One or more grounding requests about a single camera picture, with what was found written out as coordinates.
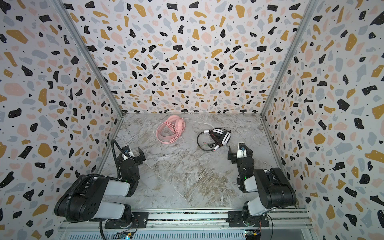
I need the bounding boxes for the white black headphones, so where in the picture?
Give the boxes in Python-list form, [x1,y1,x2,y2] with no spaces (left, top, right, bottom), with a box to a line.
[197,128,232,153]

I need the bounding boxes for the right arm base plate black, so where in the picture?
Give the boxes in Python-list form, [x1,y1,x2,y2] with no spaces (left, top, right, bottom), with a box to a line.
[226,211,270,228]

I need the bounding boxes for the black corrugated cable conduit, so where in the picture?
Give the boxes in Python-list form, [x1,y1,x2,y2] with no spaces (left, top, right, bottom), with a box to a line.
[63,139,130,223]

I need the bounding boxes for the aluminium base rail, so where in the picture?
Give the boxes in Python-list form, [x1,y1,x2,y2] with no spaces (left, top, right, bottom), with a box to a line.
[59,208,316,240]

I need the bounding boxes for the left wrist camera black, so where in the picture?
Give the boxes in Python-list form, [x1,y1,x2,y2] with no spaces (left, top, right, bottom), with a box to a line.
[122,146,135,160]

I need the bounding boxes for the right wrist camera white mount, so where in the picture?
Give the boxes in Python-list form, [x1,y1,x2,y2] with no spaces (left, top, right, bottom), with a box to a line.
[237,142,247,159]

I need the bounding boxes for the aluminium corner post left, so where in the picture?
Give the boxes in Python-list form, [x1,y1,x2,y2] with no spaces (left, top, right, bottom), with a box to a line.
[53,1,124,118]

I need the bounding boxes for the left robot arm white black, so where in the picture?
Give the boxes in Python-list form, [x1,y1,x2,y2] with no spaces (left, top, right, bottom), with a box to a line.
[54,146,146,227]

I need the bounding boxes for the aluminium corner post right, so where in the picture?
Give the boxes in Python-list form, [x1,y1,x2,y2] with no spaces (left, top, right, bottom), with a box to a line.
[259,0,319,118]

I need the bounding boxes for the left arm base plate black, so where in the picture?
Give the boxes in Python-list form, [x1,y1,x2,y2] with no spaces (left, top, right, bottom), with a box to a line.
[104,212,149,231]

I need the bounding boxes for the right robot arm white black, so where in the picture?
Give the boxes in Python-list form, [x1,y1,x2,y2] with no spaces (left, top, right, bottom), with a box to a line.
[228,143,297,219]

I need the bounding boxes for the pink headphones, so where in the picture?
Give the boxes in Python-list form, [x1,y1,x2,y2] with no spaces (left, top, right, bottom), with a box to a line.
[156,115,186,144]

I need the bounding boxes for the aluminium corner post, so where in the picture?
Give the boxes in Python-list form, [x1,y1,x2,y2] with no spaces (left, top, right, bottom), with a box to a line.
[259,0,319,118]
[53,1,124,118]

